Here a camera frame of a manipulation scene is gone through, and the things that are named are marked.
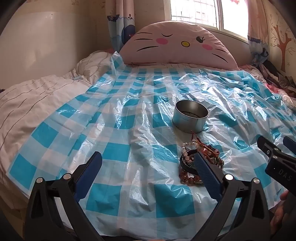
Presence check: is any copper red wire bracelet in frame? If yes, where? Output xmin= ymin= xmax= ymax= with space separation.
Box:
xmin=196 ymin=138 xmax=225 ymax=169

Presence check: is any pink pearl bead bracelet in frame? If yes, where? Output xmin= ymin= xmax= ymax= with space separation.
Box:
xmin=181 ymin=141 xmax=200 ymax=163

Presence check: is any red braided cord bracelet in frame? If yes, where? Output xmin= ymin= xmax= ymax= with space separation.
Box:
xmin=190 ymin=131 xmax=202 ymax=145

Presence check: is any person's right hand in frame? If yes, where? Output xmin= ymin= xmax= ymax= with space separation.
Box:
xmin=270 ymin=190 xmax=295 ymax=240

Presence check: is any pile of clothes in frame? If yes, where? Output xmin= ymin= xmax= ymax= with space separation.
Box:
xmin=256 ymin=60 xmax=295 ymax=99

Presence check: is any round silver metal tin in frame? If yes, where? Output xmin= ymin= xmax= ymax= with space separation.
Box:
xmin=172 ymin=100 xmax=209 ymax=133

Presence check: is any blue white checkered plastic sheet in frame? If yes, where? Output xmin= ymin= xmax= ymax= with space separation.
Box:
xmin=8 ymin=54 xmax=295 ymax=239

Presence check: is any white striped quilt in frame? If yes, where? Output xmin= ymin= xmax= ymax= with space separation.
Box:
xmin=1 ymin=51 xmax=111 ymax=195

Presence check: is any wardrobe with tree decal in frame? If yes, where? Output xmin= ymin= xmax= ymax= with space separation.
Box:
xmin=264 ymin=1 xmax=295 ymax=78

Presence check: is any pink curtain at right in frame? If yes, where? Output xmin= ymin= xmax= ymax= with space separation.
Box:
xmin=246 ymin=0 xmax=269 ymax=67

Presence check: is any pink cat face pillow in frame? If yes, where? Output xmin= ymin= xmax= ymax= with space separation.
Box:
xmin=119 ymin=21 xmax=238 ymax=70

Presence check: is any window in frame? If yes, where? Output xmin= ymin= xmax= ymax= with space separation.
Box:
xmin=170 ymin=0 xmax=248 ymax=40

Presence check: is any blue whale print curtain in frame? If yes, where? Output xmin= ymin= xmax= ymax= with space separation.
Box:
xmin=105 ymin=0 xmax=135 ymax=52

